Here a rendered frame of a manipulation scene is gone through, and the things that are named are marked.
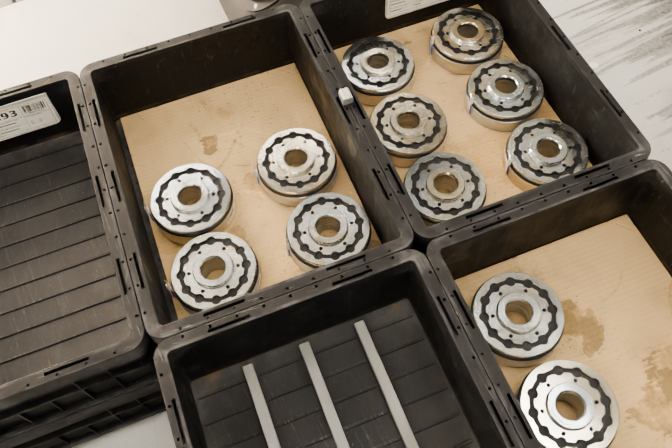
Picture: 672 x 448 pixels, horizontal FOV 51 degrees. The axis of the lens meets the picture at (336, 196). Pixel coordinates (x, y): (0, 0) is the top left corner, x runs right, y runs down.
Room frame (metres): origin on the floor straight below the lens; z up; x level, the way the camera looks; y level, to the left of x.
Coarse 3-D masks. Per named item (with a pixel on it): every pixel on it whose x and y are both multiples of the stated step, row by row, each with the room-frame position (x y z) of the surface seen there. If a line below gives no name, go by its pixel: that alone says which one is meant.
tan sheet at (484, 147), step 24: (432, 24) 0.76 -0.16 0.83; (408, 48) 0.71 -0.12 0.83; (504, 48) 0.70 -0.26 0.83; (432, 72) 0.66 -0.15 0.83; (432, 96) 0.62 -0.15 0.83; (456, 96) 0.61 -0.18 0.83; (456, 120) 0.57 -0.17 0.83; (456, 144) 0.53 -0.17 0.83; (480, 144) 0.53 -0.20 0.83; (504, 144) 0.53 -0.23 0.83; (408, 168) 0.50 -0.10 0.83; (480, 168) 0.49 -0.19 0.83; (504, 192) 0.45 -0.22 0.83
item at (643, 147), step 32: (320, 0) 0.72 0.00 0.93; (320, 32) 0.66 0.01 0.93; (576, 64) 0.57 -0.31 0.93; (608, 96) 0.52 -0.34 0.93; (384, 160) 0.45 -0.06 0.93; (608, 160) 0.43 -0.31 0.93; (640, 160) 0.42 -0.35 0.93; (544, 192) 0.39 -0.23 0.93; (416, 224) 0.36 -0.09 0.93; (448, 224) 0.36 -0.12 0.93
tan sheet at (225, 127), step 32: (288, 64) 0.70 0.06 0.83; (192, 96) 0.65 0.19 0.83; (224, 96) 0.64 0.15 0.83; (256, 96) 0.64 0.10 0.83; (288, 96) 0.64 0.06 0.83; (128, 128) 0.60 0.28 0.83; (160, 128) 0.60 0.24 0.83; (192, 128) 0.59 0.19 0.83; (224, 128) 0.59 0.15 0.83; (256, 128) 0.58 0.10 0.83; (288, 128) 0.58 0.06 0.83; (320, 128) 0.58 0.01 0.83; (160, 160) 0.54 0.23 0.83; (192, 160) 0.54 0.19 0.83; (224, 160) 0.53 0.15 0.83; (256, 160) 0.53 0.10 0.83; (256, 192) 0.48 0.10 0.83; (352, 192) 0.47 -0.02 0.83; (256, 224) 0.43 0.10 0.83; (160, 256) 0.40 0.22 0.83; (256, 256) 0.39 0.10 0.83; (288, 256) 0.38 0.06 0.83
